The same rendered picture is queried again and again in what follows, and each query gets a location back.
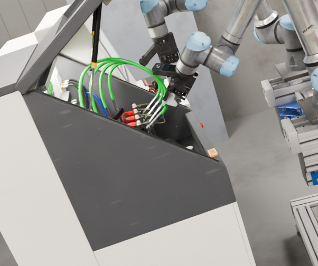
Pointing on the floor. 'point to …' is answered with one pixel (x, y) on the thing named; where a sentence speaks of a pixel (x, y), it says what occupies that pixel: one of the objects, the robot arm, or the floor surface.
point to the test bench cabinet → (187, 243)
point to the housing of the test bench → (24, 170)
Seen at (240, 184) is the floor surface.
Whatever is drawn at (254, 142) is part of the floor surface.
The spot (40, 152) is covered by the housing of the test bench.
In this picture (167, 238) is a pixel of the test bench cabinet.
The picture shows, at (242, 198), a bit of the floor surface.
